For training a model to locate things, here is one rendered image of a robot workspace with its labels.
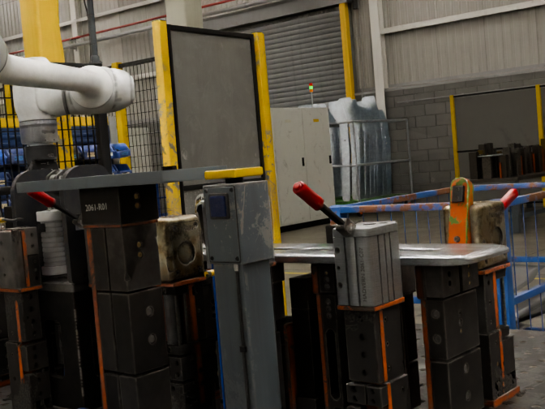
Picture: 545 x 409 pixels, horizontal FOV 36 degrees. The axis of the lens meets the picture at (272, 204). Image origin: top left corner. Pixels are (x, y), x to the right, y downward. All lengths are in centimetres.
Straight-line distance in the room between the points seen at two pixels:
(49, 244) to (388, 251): 75
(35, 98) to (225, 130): 316
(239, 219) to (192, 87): 386
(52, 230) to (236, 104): 365
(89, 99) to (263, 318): 98
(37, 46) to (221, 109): 241
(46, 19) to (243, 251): 189
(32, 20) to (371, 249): 192
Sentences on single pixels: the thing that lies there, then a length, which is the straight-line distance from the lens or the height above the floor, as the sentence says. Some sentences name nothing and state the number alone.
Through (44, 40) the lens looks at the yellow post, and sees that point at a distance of 291.
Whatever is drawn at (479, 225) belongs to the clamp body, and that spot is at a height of 102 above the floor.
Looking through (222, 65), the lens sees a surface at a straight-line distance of 522.
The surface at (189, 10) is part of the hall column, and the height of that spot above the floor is 289.
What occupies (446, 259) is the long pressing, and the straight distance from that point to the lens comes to 129.
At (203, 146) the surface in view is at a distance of 502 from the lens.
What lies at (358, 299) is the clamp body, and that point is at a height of 95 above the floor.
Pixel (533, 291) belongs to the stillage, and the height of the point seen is 56.
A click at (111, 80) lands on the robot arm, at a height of 139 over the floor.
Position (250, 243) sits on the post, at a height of 106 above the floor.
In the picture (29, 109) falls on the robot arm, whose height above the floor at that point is 134.
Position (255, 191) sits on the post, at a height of 113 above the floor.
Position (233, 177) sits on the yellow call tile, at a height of 115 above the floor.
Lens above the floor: 117
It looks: 3 degrees down
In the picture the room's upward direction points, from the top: 5 degrees counter-clockwise
